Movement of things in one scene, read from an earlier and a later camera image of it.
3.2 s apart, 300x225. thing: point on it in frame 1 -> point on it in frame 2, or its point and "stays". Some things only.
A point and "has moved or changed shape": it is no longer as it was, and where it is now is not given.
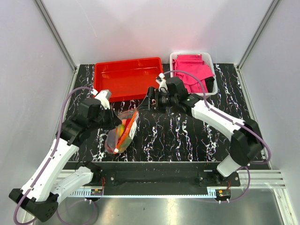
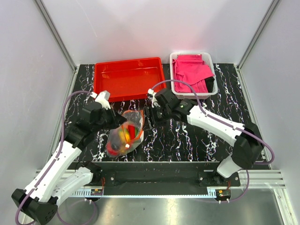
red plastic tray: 127,78 stays
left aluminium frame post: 60,41 stays
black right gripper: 153,93 -> 149,112
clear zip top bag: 118,139 has moved or changed shape
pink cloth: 194,64 stays
